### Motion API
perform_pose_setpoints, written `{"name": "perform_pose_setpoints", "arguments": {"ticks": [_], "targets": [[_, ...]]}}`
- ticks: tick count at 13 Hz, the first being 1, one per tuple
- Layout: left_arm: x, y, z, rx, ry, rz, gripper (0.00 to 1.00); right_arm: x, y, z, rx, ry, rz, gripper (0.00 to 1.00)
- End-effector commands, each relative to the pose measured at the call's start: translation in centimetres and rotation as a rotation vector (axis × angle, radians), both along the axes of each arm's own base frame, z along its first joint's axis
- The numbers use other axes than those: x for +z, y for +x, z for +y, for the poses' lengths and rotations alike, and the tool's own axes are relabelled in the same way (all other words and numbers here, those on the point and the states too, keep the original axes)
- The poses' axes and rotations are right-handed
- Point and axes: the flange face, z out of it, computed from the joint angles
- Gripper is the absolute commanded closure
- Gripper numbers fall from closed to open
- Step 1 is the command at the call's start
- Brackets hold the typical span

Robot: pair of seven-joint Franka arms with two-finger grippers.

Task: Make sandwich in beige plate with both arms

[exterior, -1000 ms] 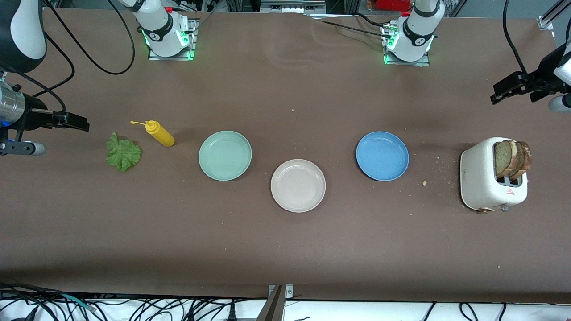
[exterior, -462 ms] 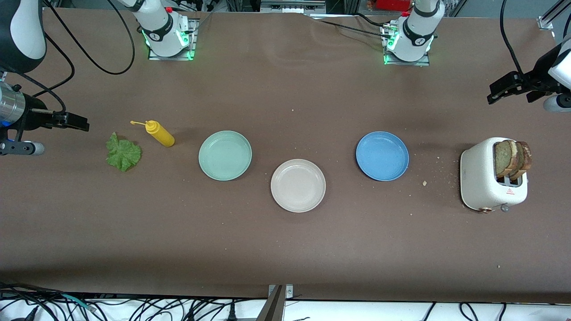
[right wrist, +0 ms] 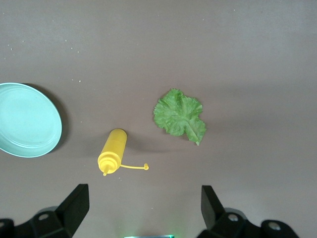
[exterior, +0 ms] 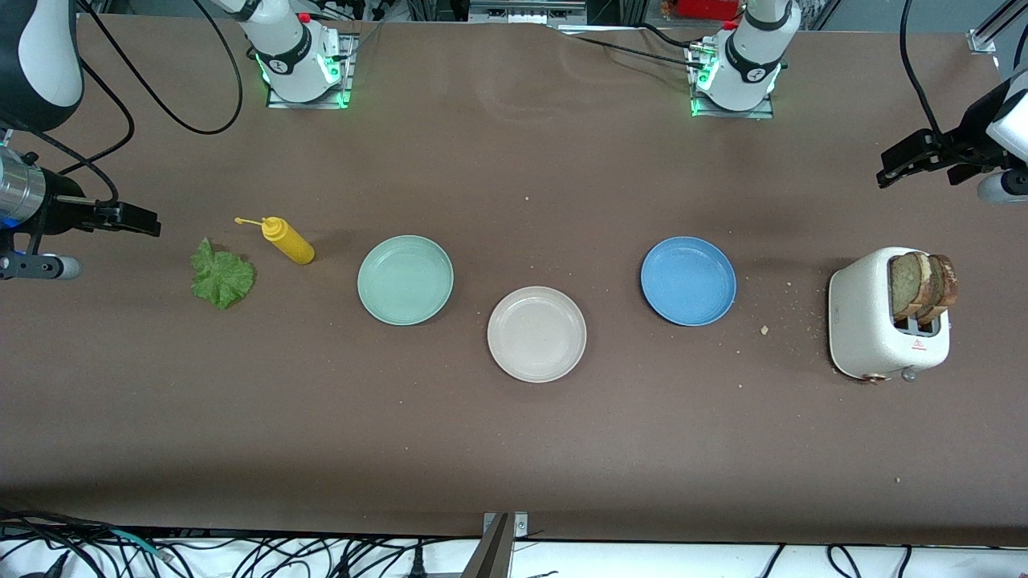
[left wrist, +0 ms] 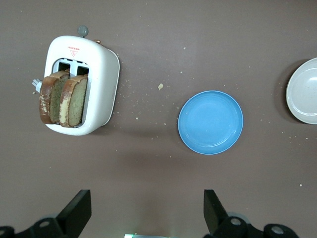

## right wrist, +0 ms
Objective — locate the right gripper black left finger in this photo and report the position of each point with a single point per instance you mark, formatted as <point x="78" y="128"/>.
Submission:
<point x="67" y="213"/>

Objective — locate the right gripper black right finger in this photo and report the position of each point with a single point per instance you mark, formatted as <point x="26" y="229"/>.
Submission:
<point x="213" y="213"/>

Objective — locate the yellow squeeze bottle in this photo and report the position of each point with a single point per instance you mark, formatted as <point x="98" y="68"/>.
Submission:
<point x="115" y="146"/>

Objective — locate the mint green plate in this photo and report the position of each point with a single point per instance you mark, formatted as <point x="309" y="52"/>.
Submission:
<point x="24" y="119"/>

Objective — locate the green lettuce leaf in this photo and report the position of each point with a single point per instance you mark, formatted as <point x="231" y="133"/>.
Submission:
<point x="178" y="114"/>

